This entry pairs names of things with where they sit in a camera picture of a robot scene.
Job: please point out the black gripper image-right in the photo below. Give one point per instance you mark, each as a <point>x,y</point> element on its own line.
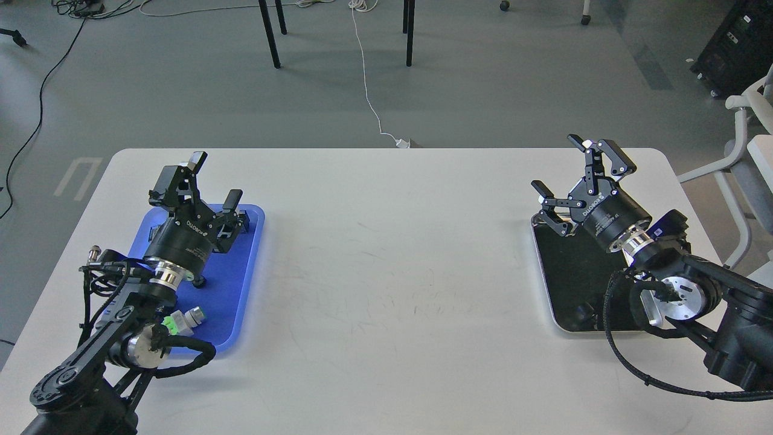
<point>608,210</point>

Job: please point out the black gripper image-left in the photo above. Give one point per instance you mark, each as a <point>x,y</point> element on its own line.
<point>187,238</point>

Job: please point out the silver metal tray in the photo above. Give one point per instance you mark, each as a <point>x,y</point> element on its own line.
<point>576,271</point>

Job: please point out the black gear in tray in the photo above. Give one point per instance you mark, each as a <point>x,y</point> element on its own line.
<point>199,282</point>

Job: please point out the blue plastic tray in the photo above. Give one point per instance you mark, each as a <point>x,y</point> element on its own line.
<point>224,296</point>

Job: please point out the white office chair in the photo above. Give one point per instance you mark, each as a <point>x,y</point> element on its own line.
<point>740,178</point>

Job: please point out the black equipment case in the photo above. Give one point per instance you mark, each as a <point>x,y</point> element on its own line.
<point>740,51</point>

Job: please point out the white green connector switch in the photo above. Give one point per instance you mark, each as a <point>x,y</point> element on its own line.
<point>183,323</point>

